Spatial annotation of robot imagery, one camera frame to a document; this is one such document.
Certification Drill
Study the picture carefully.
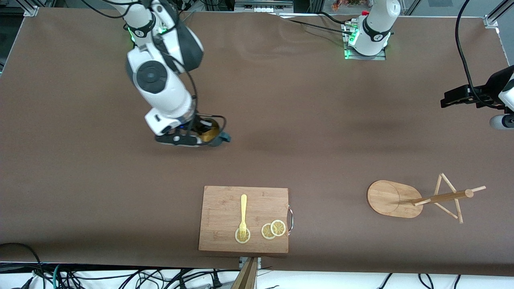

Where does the wooden camera stand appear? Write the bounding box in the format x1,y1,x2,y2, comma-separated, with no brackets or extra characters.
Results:
231,257,261,289

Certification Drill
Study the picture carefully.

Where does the teal cup yellow inside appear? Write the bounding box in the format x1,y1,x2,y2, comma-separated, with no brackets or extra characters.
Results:
199,120,232,147

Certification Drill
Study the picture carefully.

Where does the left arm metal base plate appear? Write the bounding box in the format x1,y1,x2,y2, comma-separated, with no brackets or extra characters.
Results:
342,22,387,61

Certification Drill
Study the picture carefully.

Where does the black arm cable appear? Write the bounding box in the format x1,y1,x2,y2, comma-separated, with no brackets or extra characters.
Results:
455,0,488,103
155,34,228,139

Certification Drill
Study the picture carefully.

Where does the bamboo cutting board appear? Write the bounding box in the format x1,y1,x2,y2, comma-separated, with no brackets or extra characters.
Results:
198,185,294,254

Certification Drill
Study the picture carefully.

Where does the white power strip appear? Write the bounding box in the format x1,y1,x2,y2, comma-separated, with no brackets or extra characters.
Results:
234,0,294,13

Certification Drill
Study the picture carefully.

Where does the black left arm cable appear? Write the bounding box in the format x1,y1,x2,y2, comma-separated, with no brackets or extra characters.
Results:
455,0,488,103

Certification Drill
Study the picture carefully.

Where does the black looped cable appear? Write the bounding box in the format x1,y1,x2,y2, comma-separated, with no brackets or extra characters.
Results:
0,242,45,281

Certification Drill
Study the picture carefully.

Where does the yellow plastic fork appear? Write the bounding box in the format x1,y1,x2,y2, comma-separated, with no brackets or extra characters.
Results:
239,194,248,238

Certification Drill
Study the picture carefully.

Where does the wooden mug rack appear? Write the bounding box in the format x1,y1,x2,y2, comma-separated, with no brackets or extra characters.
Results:
367,173,487,224

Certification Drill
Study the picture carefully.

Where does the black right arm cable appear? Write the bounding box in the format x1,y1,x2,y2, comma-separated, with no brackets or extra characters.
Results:
155,34,228,139

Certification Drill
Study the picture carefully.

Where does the black table cable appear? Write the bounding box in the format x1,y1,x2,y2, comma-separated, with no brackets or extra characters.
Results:
287,18,354,35

